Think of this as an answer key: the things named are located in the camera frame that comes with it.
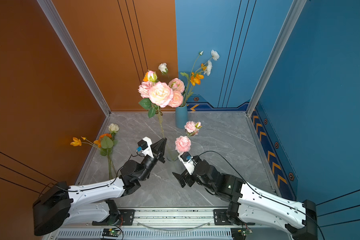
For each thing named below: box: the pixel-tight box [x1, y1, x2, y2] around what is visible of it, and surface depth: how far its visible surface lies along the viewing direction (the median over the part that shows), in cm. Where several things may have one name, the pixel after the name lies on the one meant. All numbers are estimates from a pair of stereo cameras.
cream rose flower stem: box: [108, 123, 120, 137], surface depth 107 cm
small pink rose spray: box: [138, 81, 174, 139], surface depth 45 cm
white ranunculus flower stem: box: [186, 49, 220, 97], surface depth 88 cm
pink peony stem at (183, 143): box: [170, 120, 202, 160], surface depth 66 cm
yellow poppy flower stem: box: [70, 136, 101, 150], surface depth 86 cm
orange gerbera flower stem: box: [93, 133, 118, 180], surface depth 97 cm
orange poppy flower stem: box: [190, 72, 204, 86], surface depth 87 cm
